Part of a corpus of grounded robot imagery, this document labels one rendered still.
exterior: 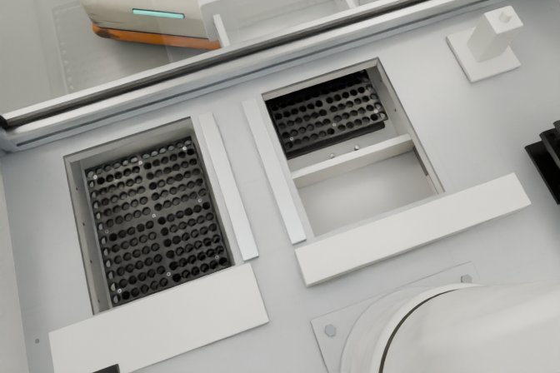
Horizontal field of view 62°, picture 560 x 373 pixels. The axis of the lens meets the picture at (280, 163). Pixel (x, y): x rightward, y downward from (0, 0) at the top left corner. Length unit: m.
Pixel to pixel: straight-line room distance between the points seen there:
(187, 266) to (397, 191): 0.37
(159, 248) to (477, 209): 0.45
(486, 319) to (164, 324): 0.44
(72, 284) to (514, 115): 0.69
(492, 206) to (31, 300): 0.63
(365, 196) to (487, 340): 0.52
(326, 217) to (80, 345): 0.40
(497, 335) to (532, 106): 0.54
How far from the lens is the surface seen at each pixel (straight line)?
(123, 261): 0.74
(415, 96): 0.76
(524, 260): 0.72
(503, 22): 0.76
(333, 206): 0.79
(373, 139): 0.83
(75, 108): 0.74
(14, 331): 0.72
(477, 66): 0.81
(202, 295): 0.64
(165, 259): 0.72
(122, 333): 0.67
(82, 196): 0.84
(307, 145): 0.75
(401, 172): 0.83
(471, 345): 0.32
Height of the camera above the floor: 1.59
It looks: 69 degrees down
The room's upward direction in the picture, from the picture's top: 4 degrees counter-clockwise
